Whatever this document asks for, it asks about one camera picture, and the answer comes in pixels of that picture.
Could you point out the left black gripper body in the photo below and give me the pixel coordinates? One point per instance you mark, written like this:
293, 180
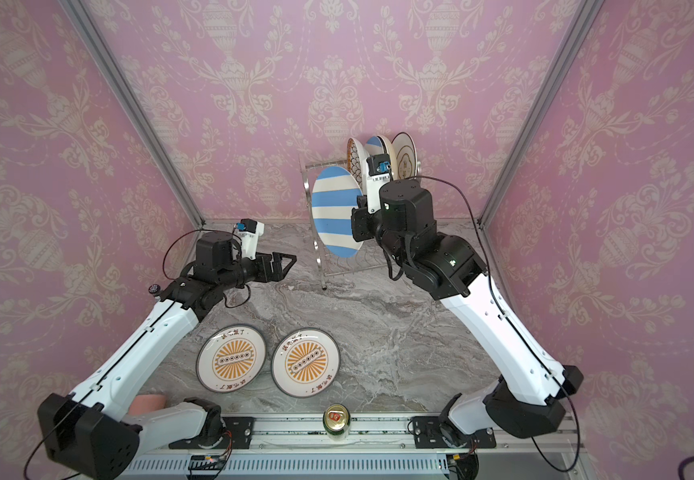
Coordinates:
254, 270

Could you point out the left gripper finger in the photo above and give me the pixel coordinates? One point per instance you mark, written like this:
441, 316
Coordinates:
283, 261
275, 271

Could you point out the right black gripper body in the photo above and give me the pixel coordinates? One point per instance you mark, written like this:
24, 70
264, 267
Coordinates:
360, 222

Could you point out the blue striped plate front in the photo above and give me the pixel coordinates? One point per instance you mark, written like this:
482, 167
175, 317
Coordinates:
334, 196

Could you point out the blue striped plate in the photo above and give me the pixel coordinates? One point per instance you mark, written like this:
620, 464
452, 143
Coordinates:
377, 145
334, 196

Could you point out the floral pattern plate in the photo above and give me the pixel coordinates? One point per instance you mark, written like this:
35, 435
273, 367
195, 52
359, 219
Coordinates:
356, 154

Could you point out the white plate dark rim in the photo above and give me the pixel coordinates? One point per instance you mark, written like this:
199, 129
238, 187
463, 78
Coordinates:
406, 156

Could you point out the green red rimmed white plate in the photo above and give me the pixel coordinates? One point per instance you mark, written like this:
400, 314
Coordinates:
390, 151

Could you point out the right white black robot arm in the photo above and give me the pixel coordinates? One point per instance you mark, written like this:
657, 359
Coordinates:
533, 392

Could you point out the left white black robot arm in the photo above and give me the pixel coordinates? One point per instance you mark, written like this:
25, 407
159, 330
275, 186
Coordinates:
90, 429

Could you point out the orange sunburst plate right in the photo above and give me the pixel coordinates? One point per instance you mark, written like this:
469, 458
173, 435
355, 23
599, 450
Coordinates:
305, 363

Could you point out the orange sunburst plate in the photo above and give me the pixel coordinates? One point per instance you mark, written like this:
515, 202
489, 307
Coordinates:
305, 363
231, 359

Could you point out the orange sunburst plate left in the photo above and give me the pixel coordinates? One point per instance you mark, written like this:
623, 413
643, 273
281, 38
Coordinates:
231, 359

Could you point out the green gold can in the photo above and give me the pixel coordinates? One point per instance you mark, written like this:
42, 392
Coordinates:
336, 421

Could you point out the pink cup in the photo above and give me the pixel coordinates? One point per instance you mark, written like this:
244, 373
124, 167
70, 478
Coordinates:
147, 403

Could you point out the silver wire dish rack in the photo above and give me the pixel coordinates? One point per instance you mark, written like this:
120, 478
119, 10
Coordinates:
368, 258

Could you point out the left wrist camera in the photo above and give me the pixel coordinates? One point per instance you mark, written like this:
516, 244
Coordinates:
249, 231

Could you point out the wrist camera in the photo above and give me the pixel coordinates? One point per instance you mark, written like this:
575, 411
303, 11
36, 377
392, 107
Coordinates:
249, 231
376, 173

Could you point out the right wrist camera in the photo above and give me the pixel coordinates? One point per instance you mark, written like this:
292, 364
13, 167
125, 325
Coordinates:
376, 173

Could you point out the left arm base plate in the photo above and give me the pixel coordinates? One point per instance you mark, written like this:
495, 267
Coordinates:
236, 431

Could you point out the aluminium rail frame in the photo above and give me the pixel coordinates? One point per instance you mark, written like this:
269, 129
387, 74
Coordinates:
379, 446

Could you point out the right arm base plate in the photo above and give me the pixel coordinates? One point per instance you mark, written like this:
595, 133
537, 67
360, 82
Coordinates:
430, 432

